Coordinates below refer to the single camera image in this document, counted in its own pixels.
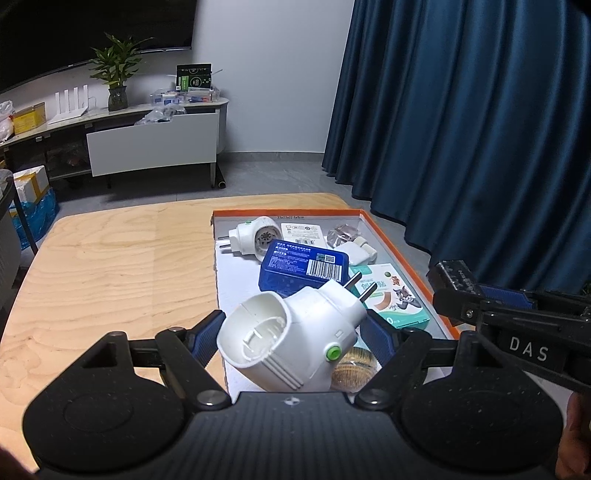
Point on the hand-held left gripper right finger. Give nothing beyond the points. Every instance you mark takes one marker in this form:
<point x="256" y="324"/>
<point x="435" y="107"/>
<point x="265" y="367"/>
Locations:
<point x="381" y="344"/>

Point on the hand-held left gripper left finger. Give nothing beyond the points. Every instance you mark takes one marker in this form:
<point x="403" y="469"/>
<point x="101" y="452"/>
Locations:
<point x="203" y="339"/>

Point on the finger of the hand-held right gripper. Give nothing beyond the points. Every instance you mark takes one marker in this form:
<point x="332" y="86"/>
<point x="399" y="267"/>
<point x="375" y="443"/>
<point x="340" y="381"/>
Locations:
<point x="455" y="290"/>
<point x="503" y="295"/>

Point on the toothpick jar with blue lid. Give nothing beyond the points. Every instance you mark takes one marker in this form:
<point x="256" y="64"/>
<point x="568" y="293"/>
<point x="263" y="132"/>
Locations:
<point x="353" y="369"/>

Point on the green bandage box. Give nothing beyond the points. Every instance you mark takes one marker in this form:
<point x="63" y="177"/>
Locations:
<point x="401" y="300"/>

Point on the white plug-in device cup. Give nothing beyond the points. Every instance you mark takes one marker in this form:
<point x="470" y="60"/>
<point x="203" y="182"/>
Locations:
<point x="286" y="332"/>

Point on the white power adapter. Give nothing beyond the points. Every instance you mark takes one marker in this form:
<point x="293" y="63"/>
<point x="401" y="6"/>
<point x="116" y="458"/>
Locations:
<point x="358" y="254"/>

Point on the blue plastic box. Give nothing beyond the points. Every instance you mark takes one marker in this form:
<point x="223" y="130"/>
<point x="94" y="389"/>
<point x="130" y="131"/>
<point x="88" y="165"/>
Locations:
<point x="295" y="270"/>

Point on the white plug-in device with grille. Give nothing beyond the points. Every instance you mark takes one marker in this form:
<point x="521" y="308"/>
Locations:
<point x="256" y="235"/>

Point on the tall white charger box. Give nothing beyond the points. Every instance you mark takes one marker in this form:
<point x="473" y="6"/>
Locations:
<point x="302" y="234"/>

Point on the person's right hand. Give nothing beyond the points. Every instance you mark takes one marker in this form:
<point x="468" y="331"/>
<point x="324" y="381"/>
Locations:
<point x="577" y="438"/>

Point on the black roll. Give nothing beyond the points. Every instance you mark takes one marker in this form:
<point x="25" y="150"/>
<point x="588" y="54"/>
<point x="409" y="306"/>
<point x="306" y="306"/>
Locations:
<point x="221" y="181"/>

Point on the blue curtain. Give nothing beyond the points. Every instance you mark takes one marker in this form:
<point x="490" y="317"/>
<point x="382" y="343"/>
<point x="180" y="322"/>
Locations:
<point x="461" y="115"/>

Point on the blue plastic bag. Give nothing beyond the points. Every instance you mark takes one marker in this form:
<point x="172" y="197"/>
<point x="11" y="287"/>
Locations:
<point x="39" y="219"/>

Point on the pile of clear plastic packets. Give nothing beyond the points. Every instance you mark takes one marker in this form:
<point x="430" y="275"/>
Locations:
<point x="159" y="115"/>

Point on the white cardboard box yellow tape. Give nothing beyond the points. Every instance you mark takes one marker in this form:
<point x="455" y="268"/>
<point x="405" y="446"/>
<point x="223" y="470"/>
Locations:
<point x="31" y="182"/>

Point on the clear storage box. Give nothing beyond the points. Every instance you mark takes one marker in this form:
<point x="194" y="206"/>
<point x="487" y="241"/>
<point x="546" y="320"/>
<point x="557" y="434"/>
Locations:
<point x="168" y="98"/>
<point x="203" y="95"/>

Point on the grey television cabinet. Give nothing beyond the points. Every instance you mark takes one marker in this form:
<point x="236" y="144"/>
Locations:
<point x="55" y="138"/>

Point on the potted plant in dark vase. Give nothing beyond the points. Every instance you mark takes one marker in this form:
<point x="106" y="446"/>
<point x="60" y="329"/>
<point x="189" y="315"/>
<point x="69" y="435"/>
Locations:
<point x="117" y="97"/>

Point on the green and black box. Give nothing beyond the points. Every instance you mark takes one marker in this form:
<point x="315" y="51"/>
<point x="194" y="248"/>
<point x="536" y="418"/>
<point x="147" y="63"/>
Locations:
<point x="194" y="78"/>

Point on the white router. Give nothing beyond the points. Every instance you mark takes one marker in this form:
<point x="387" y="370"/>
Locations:
<point x="69" y="110"/>

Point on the white plastic bag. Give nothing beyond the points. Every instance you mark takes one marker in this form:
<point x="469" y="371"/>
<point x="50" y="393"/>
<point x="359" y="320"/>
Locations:
<point x="5" y="122"/>

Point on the black wall television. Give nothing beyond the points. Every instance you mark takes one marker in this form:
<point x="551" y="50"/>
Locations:
<point x="69" y="32"/>

